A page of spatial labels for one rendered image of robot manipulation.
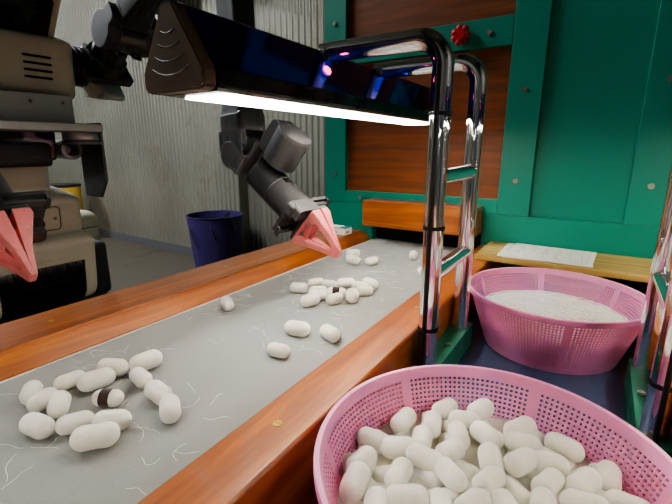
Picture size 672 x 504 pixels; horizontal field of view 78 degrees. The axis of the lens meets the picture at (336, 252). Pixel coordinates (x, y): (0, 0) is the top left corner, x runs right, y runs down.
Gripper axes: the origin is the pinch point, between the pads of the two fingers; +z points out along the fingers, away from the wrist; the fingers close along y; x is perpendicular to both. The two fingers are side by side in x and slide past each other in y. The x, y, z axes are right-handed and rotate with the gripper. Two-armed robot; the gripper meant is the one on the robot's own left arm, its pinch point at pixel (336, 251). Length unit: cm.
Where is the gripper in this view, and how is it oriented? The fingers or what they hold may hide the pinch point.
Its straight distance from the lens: 65.5
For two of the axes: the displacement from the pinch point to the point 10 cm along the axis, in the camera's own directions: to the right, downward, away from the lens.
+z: 6.6, 7.0, -2.6
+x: -5.3, 6.9, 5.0
